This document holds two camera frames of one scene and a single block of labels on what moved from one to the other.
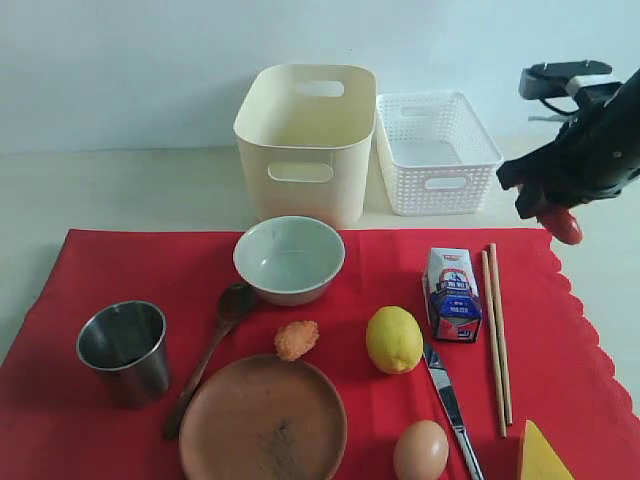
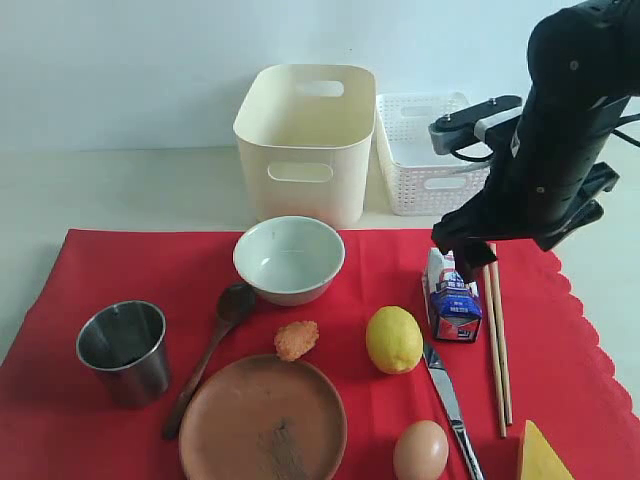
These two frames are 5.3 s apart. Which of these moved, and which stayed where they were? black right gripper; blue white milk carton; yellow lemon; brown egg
Moved: black right gripper
Stayed: yellow lemon; brown egg; blue white milk carton
